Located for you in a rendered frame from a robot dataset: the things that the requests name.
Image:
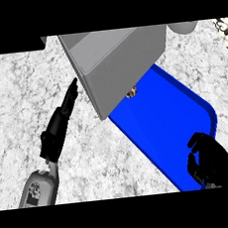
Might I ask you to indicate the brown cupcake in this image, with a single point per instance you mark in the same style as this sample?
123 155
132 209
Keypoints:
131 92

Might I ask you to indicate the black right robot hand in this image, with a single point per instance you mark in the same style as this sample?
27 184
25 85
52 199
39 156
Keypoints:
212 162

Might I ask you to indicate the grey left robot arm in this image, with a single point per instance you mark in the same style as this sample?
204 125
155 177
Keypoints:
39 187

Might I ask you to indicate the blue tray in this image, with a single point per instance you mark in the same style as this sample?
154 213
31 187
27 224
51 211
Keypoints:
167 123

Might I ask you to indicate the black appliance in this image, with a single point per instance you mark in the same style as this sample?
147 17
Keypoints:
17 45

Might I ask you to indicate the pale grey round container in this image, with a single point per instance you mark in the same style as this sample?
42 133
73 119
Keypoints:
183 27

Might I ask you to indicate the grey cardboard box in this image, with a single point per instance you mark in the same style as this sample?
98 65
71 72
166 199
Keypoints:
117 65

